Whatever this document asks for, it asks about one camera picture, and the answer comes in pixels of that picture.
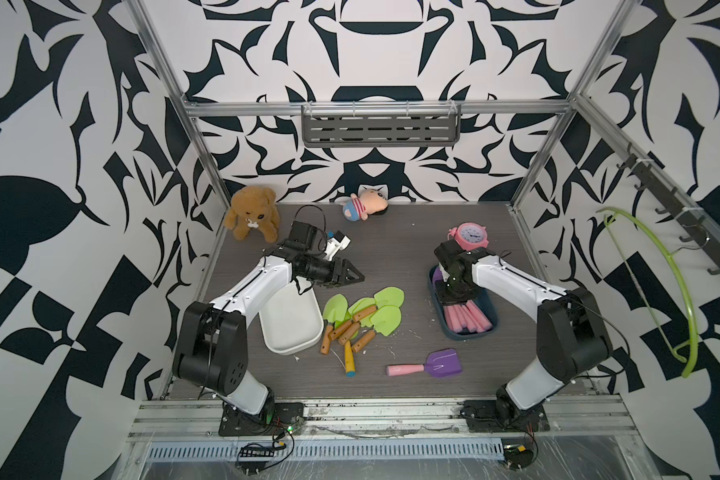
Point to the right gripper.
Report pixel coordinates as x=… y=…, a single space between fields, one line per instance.
x=446 y=300

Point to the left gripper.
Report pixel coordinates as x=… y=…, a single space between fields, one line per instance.
x=345 y=266

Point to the purple square scoop pink handle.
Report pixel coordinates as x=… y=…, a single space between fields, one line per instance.
x=452 y=319

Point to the purple pointed shovel pink handle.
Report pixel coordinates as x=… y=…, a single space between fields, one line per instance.
x=479 y=318

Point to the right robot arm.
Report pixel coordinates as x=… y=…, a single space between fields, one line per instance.
x=571 y=334

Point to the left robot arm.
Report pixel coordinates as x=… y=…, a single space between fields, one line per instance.
x=212 y=346

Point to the teal storage box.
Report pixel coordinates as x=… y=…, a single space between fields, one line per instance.
x=482 y=301

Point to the white storage tray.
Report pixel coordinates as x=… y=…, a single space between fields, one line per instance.
x=291 y=322

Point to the black connector box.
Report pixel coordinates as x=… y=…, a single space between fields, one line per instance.
x=519 y=457

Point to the pink alarm clock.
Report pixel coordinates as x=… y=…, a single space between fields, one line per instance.
x=469 y=236

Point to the small plush doll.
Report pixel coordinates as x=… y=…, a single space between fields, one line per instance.
x=362 y=206

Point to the brown teddy bear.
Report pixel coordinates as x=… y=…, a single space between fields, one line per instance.
x=253 y=208

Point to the green hoop hanger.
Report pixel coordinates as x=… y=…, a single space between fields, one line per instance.
x=665 y=298

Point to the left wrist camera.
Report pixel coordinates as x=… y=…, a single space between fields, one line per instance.
x=336 y=242

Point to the green shovel wooden handle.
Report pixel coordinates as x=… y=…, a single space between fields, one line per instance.
x=334 y=314
x=367 y=305
x=384 y=321

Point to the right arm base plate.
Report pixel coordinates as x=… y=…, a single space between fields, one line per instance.
x=491 y=416

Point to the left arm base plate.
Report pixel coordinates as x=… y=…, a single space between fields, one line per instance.
x=280 y=415

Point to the black hook rail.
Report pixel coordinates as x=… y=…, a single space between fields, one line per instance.
x=702 y=232

